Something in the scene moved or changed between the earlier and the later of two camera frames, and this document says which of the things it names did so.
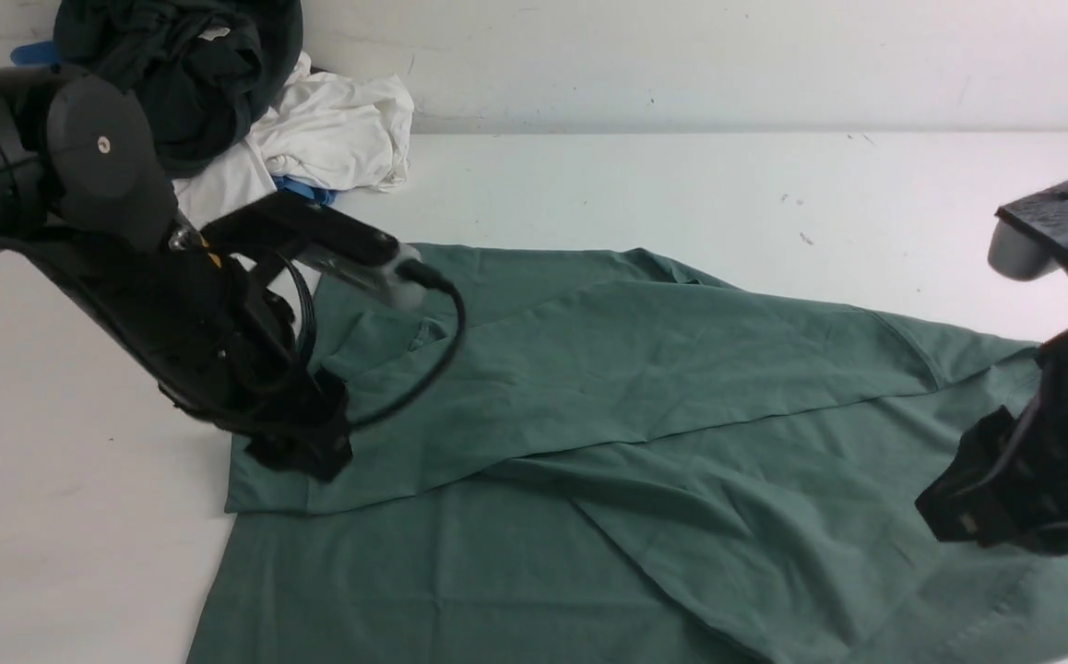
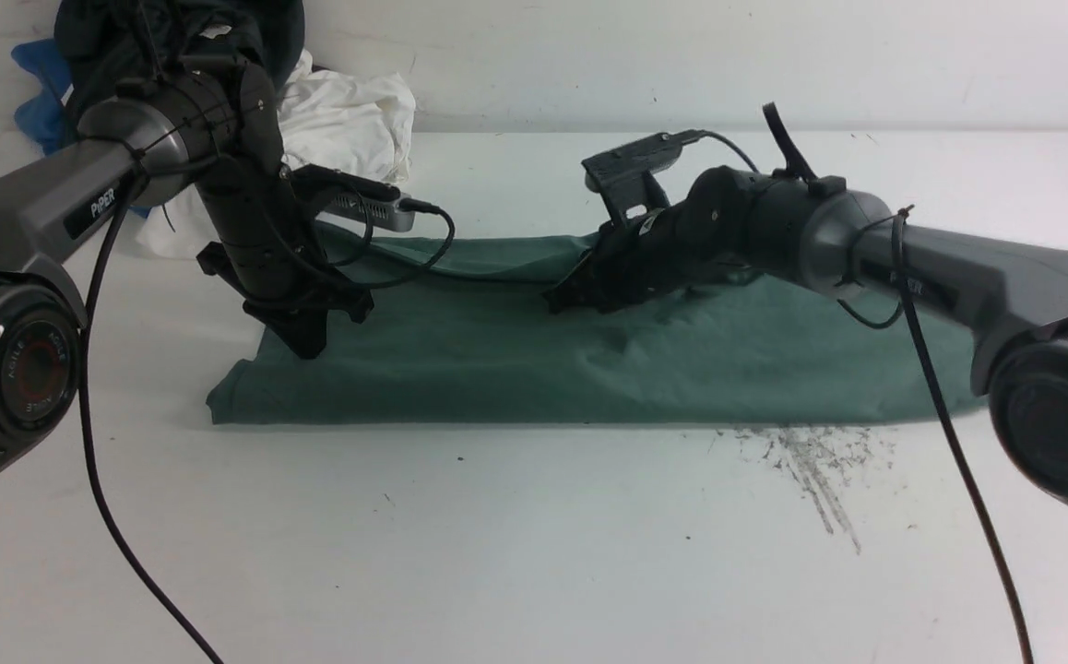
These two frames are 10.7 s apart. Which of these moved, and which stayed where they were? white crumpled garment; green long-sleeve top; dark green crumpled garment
Moved: green long-sleeve top
Stayed: white crumpled garment; dark green crumpled garment
